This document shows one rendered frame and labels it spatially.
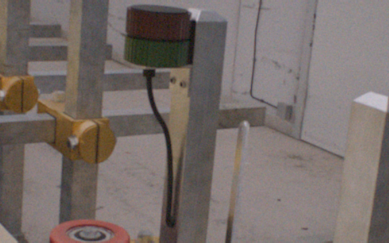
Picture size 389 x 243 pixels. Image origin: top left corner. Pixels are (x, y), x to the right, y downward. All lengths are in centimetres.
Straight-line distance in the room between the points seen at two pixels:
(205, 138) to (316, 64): 394
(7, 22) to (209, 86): 50
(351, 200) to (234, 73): 475
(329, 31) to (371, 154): 406
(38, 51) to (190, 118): 81
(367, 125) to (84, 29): 48
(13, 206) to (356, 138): 79
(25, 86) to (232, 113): 30
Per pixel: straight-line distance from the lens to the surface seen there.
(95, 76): 102
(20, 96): 123
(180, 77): 80
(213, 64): 80
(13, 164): 129
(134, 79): 139
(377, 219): 62
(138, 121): 111
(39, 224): 333
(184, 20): 76
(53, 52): 159
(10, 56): 125
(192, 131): 80
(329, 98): 467
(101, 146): 102
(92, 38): 101
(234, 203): 88
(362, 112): 61
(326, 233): 104
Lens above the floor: 123
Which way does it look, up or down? 14 degrees down
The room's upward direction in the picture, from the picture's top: 5 degrees clockwise
